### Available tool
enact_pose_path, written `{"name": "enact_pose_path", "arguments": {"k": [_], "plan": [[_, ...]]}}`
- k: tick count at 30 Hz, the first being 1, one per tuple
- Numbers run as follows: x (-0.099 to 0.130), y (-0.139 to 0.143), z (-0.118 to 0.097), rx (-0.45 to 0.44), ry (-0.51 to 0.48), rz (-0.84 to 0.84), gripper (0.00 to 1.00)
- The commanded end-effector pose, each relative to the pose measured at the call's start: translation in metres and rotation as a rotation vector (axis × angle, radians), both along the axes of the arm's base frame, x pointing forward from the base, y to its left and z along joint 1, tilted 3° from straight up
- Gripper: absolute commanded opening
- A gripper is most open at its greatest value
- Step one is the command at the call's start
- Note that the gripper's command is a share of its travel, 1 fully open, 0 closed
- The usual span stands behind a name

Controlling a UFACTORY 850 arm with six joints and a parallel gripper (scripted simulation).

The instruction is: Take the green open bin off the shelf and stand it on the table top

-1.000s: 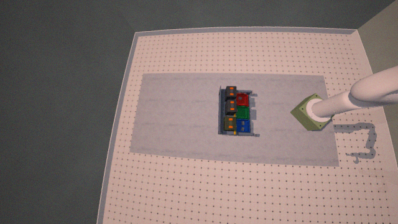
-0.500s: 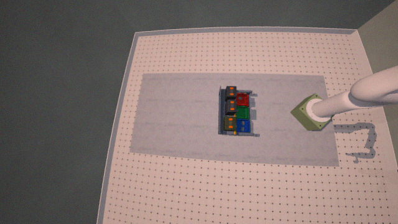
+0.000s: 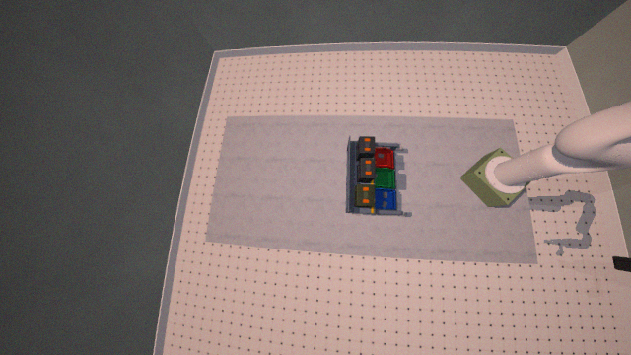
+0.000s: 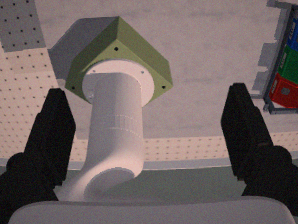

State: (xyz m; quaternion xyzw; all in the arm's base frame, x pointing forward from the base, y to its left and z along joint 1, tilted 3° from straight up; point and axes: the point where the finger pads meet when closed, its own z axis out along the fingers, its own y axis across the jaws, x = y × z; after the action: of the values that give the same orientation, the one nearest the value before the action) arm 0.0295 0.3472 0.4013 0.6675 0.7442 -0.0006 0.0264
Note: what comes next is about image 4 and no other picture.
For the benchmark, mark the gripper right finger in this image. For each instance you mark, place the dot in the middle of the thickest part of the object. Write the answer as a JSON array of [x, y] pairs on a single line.
[[267, 170]]

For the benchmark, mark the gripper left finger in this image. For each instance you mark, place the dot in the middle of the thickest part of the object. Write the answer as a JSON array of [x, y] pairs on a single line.
[[32, 175]]

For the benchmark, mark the green bin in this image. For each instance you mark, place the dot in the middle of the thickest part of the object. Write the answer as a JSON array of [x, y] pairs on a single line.
[[288, 67]]

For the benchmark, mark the dark grey metal bin rack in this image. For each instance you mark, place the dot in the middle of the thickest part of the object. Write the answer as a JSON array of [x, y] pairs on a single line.
[[270, 107]]

